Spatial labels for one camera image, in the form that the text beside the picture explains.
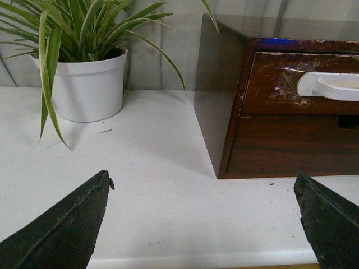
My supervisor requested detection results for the dark wooden drawer cabinet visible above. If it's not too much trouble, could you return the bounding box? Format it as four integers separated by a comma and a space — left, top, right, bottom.
194, 15, 358, 179

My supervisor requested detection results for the green spider plant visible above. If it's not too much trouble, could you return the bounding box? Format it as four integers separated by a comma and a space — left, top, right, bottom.
0, 0, 220, 150

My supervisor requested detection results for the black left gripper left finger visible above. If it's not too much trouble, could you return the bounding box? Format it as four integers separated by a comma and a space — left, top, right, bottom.
1, 170, 114, 268

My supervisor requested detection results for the white drawer handle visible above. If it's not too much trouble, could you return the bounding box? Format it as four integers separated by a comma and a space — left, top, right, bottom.
297, 72, 358, 101

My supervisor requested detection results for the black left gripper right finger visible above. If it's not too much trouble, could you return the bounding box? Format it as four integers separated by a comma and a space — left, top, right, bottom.
294, 173, 358, 268

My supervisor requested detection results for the white plant pot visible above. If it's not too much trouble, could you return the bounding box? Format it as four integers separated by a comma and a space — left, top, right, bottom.
29, 46, 129, 123

